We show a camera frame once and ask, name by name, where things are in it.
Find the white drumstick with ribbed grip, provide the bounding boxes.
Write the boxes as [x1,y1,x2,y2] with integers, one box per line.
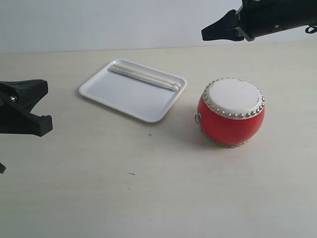
[111,63,181,87]

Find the small red drum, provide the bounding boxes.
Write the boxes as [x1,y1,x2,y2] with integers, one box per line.
[195,77,265,147]

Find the white drumstick with grey marks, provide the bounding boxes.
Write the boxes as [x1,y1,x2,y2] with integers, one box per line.
[108,65,180,91]

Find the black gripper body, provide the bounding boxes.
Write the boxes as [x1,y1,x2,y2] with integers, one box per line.
[0,81,32,135]

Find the white rectangular plastic tray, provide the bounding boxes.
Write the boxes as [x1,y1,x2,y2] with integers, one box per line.
[79,59,187,123]

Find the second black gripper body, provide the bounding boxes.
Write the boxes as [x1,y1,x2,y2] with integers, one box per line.
[236,0,317,41]

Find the second grey robot arm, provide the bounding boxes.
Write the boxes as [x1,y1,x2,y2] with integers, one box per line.
[0,0,317,137]

